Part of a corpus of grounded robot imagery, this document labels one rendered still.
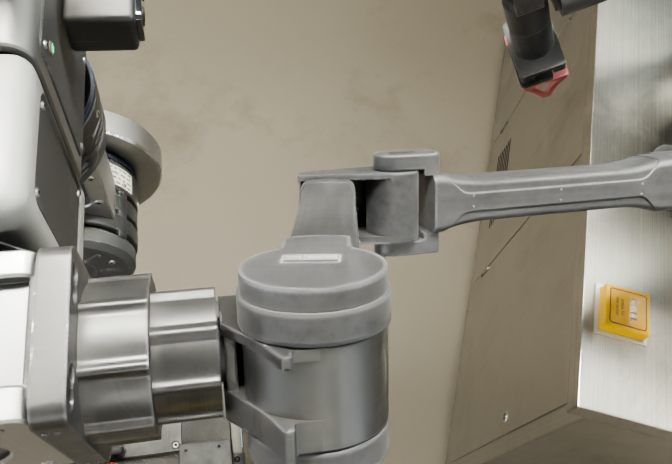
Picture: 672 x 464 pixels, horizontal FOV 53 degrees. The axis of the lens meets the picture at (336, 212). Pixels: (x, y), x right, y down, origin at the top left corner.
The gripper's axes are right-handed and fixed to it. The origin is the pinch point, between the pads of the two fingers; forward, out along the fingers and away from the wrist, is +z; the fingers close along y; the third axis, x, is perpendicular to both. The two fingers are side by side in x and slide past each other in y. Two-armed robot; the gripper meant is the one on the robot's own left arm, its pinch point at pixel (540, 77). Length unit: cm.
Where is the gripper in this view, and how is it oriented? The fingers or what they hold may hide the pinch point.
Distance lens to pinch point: 110.4
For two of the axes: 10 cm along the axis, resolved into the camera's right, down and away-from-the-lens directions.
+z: 3.7, 3.8, 8.5
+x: -9.2, 2.9, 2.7
